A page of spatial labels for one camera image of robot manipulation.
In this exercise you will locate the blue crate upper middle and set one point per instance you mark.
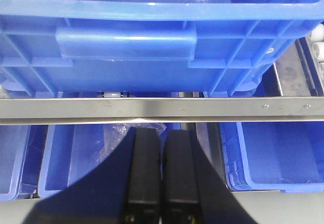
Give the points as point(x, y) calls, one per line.
point(222, 48)

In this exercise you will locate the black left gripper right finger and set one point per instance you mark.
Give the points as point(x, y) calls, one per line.
point(193, 192)

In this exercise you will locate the blue bin lower left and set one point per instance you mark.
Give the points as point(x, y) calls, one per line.
point(22, 148)

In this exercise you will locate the clear plastic bag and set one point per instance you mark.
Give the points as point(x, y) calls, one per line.
point(114, 133)

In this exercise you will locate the blue bin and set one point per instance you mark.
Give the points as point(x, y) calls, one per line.
point(22, 148)
point(71, 152)
point(280, 156)

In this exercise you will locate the blue bin lower middle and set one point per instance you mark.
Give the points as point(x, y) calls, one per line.
point(71, 152)

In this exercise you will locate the blue bin lower right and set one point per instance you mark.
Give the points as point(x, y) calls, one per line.
point(280, 156)

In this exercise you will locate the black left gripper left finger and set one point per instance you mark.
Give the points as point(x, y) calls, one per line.
point(124, 188)

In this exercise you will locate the stainless steel upper shelf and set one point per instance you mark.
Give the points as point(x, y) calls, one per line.
point(54, 111)

